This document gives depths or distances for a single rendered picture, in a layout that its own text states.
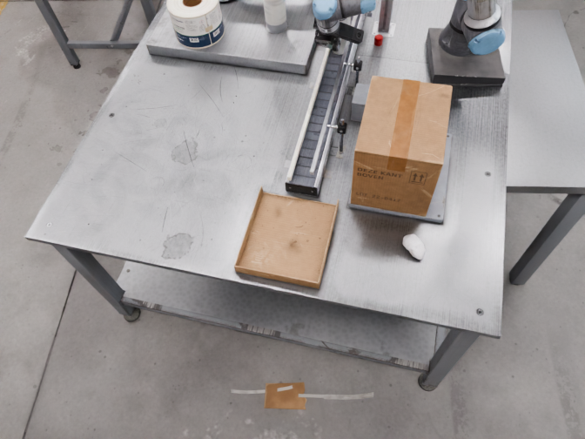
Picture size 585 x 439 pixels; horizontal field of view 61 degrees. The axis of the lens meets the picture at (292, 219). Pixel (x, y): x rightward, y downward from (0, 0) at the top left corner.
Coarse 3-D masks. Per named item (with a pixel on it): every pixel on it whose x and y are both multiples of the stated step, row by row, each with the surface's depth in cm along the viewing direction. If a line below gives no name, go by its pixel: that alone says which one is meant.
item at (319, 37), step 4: (316, 24) 168; (316, 28) 168; (316, 32) 174; (320, 32) 171; (332, 32) 166; (316, 36) 174; (320, 36) 173; (324, 36) 173; (328, 36) 172; (332, 36) 172; (316, 40) 174; (320, 40) 173; (324, 40) 173; (328, 40) 172; (332, 40) 173; (336, 40) 173; (320, 44) 178; (324, 44) 177; (332, 44) 175; (336, 44) 175
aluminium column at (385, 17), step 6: (384, 0) 191; (390, 0) 191; (384, 6) 194; (390, 6) 193; (384, 12) 197; (390, 12) 195; (384, 18) 199; (390, 18) 198; (384, 24) 202; (378, 30) 204; (384, 30) 203
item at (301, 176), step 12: (348, 48) 193; (336, 60) 190; (324, 72) 187; (336, 72) 186; (324, 84) 184; (324, 96) 180; (336, 96) 180; (324, 108) 178; (312, 120) 175; (312, 132) 172; (312, 144) 169; (324, 144) 169; (300, 156) 167; (312, 156) 166; (300, 168) 164; (300, 180) 161; (312, 180) 161
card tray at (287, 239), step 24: (264, 192) 165; (264, 216) 160; (288, 216) 160; (312, 216) 159; (264, 240) 156; (288, 240) 155; (312, 240) 155; (240, 264) 152; (264, 264) 151; (288, 264) 151; (312, 264) 151
